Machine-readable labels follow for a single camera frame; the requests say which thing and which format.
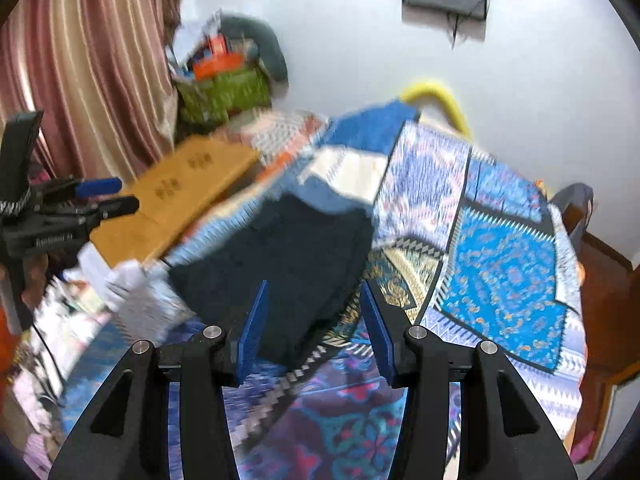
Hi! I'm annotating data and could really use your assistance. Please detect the blue patchwork blanket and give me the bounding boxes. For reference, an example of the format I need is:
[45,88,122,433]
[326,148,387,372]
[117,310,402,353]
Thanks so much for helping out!
[60,100,587,480]

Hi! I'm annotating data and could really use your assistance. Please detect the grey plush pillow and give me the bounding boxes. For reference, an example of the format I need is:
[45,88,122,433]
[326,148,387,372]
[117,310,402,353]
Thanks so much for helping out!
[220,15,291,87]

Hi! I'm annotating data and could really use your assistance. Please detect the person's left hand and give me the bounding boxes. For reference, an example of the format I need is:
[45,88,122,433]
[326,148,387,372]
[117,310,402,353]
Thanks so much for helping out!
[27,254,51,306]

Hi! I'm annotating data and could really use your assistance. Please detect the grey cloth bag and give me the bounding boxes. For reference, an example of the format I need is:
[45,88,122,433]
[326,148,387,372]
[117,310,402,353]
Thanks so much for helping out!
[550,182,596,242]

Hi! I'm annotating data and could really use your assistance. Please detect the striped pink curtain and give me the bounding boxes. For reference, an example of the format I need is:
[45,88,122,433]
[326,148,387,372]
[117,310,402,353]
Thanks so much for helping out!
[0,0,194,187]

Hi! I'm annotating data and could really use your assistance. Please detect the white cloth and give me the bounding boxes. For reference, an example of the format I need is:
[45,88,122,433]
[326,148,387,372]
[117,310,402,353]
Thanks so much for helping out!
[79,247,167,312]

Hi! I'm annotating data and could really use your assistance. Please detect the flat brown cardboard box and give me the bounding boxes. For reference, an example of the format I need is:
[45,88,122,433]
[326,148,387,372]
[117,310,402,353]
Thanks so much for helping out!
[90,135,261,269]

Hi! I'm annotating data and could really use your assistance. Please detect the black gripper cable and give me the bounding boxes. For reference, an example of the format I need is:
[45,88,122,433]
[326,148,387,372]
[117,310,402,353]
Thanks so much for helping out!
[30,325,67,392]

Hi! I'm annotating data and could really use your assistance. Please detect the black pants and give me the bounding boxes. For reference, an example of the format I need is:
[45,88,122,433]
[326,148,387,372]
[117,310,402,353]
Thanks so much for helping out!
[167,195,377,367]

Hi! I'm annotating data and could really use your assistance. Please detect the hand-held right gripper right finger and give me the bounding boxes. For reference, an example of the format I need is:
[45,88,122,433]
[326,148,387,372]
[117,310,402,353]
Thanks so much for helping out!
[360,282,578,480]

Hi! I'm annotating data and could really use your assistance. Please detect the green patterned bag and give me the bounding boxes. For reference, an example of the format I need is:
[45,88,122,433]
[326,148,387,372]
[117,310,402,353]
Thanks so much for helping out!
[175,67,274,126]

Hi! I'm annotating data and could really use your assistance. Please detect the blue jeans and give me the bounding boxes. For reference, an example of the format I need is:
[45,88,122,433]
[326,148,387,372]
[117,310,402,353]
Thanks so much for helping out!
[295,175,382,217]

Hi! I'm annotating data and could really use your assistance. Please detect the orange box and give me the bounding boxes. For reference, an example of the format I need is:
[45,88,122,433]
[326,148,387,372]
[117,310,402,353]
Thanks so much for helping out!
[192,52,244,81]

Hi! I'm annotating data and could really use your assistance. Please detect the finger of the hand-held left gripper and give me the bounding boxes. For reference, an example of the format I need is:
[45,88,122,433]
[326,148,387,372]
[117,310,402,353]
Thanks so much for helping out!
[30,176,123,202]
[31,195,141,234]

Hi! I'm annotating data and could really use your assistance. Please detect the brown wooden furniture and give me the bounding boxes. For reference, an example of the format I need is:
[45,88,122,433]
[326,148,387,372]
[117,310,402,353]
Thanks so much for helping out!
[570,232,640,466]

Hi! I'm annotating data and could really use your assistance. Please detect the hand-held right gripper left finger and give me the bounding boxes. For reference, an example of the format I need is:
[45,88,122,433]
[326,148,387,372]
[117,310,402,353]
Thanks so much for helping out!
[47,280,271,480]

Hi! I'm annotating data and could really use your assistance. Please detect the yellow tube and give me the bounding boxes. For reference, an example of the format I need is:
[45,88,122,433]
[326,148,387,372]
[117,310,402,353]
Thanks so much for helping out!
[402,79,474,139]

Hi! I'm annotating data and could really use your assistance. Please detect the black monitor cable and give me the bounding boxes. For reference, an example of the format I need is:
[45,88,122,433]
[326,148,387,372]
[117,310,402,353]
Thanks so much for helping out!
[444,0,492,52]

